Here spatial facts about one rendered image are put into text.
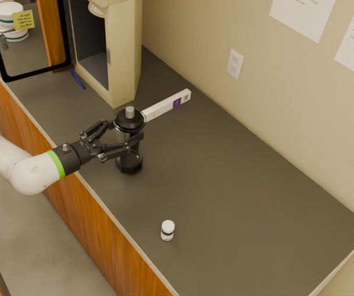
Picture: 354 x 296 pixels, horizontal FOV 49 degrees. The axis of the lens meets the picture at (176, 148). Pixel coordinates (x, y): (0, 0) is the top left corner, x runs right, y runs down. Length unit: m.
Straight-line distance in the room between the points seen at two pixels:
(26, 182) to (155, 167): 0.52
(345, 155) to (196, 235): 0.59
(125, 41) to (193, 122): 0.44
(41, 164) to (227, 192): 0.66
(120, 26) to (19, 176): 0.66
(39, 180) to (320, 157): 1.00
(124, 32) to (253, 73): 0.53
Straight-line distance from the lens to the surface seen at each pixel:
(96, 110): 1.70
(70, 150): 1.20
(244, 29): 1.56
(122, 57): 1.58
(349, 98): 1.38
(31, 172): 1.16
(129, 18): 1.51
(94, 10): 1.57
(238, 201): 1.43
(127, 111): 1.25
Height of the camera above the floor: 2.08
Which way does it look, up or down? 47 degrees down
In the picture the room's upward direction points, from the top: 7 degrees clockwise
